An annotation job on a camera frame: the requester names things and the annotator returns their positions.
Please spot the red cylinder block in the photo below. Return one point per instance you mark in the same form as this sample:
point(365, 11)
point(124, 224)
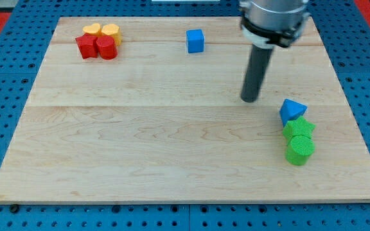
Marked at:
point(107, 47)

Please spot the green star block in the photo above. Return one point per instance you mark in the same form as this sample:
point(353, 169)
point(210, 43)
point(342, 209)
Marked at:
point(299, 126)

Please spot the yellow heart block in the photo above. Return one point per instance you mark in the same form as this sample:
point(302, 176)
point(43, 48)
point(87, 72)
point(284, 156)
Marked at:
point(93, 29)

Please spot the light wooden board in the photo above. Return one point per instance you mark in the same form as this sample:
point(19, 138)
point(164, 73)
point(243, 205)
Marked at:
point(159, 125)

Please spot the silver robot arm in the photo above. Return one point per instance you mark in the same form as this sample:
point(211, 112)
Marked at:
point(269, 23)

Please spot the red star block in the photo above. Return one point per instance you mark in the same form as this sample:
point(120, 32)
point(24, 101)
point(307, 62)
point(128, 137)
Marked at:
point(87, 46)

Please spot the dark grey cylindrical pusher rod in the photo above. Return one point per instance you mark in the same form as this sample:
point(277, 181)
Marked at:
point(255, 73)

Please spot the blue cube block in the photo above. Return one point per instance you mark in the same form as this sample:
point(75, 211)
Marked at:
point(195, 41)

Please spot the green cylinder block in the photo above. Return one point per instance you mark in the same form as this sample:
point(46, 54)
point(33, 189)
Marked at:
point(299, 149)

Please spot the blue triangular prism block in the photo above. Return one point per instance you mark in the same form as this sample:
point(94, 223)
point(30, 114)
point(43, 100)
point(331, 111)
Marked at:
point(291, 110)

